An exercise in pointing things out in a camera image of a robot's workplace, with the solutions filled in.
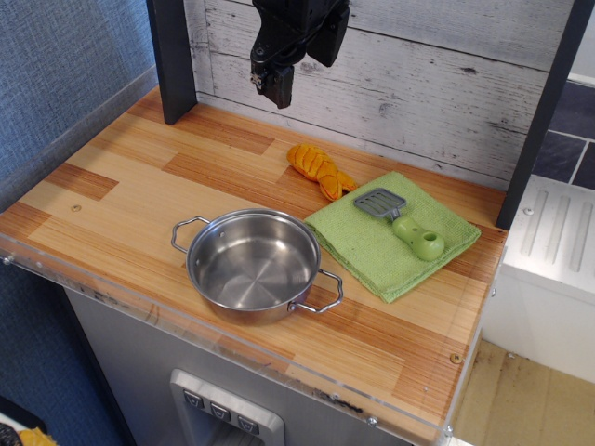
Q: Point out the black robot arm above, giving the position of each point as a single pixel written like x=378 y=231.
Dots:
x=289 y=31

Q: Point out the dark grey post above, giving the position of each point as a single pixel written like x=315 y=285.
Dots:
x=561 y=66
x=173 y=59

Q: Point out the dark grey left post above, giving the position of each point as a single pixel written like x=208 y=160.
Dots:
x=173 y=59

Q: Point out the orange plush croissant toy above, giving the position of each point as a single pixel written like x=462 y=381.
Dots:
x=317 y=166

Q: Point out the silver dispenser button panel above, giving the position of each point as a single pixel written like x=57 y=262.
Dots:
x=211 y=415

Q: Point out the dark grey right post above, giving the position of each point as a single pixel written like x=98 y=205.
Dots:
x=561 y=66

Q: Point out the white ribbed appliance top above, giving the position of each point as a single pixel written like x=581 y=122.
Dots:
x=552 y=234

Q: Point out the silver steel pot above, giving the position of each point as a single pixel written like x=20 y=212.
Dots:
x=253 y=266

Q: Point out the green spatula with grey blade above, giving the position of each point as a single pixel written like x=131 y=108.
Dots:
x=381 y=203

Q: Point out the yellow black object bottom left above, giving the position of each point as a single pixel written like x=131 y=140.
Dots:
x=35 y=437

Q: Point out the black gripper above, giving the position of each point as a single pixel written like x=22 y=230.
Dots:
x=288 y=33

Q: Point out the green folded cloth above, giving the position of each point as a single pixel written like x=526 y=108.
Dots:
x=370 y=250

